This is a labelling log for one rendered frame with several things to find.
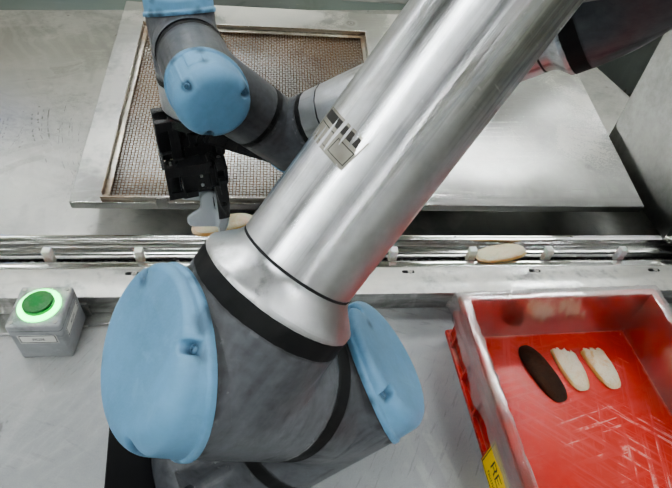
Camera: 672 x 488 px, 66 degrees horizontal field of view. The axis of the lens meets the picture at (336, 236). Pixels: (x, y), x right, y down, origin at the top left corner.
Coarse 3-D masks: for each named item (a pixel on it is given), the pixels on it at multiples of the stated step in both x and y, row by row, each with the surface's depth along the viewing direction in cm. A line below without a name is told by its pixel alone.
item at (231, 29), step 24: (144, 24) 116; (216, 24) 117; (240, 48) 115; (312, 48) 118; (360, 48) 119; (264, 72) 111; (312, 72) 113; (288, 96) 108; (120, 120) 98; (144, 120) 100; (120, 144) 96; (240, 168) 95; (144, 192) 90
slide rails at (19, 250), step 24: (0, 264) 82; (24, 264) 82; (48, 264) 83; (72, 264) 83; (96, 264) 83; (120, 264) 84; (144, 264) 84; (384, 264) 88; (408, 264) 89; (432, 264) 89; (456, 264) 90; (480, 264) 90; (504, 264) 91; (528, 264) 91; (552, 264) 92; (576, 264) 92
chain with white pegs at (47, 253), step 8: (48, 248) 82; (136, 248) 84; (392, 248) 88; (472, 248) 90; (552, 248) 92; (624, 248) 93; (48, 256) 82; (136, 256) 84; (144, 256) 85; (392, 256) 89; (472, 256) 91; (544, 256) 92; (616, 256) 94; (624, 256) 94
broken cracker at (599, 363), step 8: (584, 352) 81; (592, 352) 81; (600, 352) 81; (592, 360) 80; (600, 360) 80; (608, 360) 80; (592, 368) 80; (600, 368) 79; (608, 368) 79; (600, 376) 79; (608, 376) 79; (616, 376) 79; (608, 384) 78; (616, 384) 78
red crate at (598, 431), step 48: (528, 336) 84; (576, 336) 84; (624, 336) 85; (528, 384) 77; (624, 384) 79; (480, 432) 70; (528, 432) 72; (576, 432) 73; (624, 432) 73; (576, 480) 68; (624, 480) 68
